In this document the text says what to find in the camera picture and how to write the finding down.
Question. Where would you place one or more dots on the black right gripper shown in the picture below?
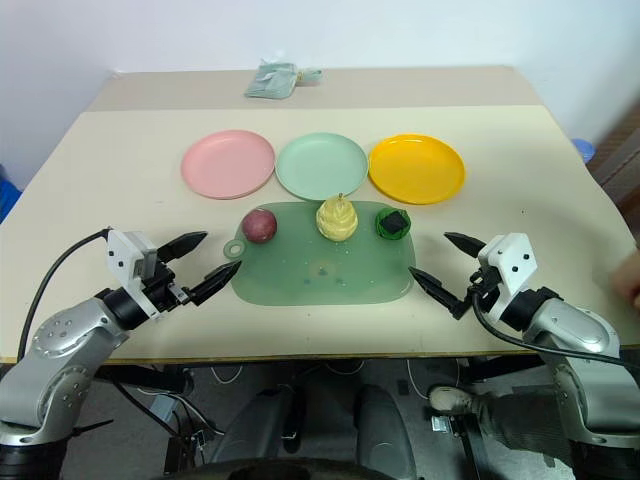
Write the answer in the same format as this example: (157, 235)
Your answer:
(484, 287)

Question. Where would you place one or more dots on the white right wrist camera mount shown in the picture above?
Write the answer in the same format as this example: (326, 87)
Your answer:
(512, 255)

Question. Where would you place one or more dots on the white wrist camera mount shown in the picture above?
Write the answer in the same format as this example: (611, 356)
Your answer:
(512, 255)
(125, 250)

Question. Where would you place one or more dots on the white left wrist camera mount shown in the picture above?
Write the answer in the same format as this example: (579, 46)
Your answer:
(125, 250)

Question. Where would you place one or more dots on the folded grey-green cloth bag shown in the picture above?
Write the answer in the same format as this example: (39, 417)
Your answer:
(269, 80)

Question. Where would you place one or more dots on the small grey-green pouch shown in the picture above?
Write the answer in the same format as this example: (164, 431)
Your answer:
(310, 76)

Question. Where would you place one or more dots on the dark rounded shape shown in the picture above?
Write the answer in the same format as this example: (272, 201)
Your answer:
(260, 425)
(385, 430)

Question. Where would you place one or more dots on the mint green round plate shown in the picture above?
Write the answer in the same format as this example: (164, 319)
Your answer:
(320, 162)

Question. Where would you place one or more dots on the yellow round plate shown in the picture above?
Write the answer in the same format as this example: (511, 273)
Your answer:
(417, 170)

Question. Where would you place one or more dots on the bare person hand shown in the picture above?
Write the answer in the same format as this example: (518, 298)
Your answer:
(629, 280)

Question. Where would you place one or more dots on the green translucent cutting mat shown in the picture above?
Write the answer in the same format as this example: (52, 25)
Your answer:
(325, 280)

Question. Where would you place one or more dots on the grey trouser leg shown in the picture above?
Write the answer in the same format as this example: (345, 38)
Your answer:
(520, 425)

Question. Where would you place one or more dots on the white shoe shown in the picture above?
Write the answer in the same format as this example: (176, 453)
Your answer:
(450, 399)

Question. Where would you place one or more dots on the pale yellow pear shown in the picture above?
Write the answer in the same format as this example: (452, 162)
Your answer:
(336, 220)

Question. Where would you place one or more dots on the brown wooden furniture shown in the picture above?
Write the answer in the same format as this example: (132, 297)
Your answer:
(620, 160)

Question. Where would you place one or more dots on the pink round plate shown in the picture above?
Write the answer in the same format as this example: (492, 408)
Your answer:
(227, 165)

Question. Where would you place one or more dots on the blue plastic object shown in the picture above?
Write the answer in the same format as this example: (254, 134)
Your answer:
(7, 200)

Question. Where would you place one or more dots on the light blue bucket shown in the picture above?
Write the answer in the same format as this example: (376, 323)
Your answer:
(583, 148)

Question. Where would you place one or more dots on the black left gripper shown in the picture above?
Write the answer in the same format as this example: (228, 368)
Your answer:
(162, 292)

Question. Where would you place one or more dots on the green toy vegetable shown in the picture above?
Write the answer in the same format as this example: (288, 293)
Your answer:
(384, 225)

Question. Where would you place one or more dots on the dark red round fruit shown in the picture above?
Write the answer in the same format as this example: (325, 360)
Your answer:
(259, 226)

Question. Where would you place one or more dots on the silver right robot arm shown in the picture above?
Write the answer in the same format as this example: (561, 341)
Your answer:
(582, 330)

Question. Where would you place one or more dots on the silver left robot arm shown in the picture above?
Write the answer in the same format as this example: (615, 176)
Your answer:
(60, 345)

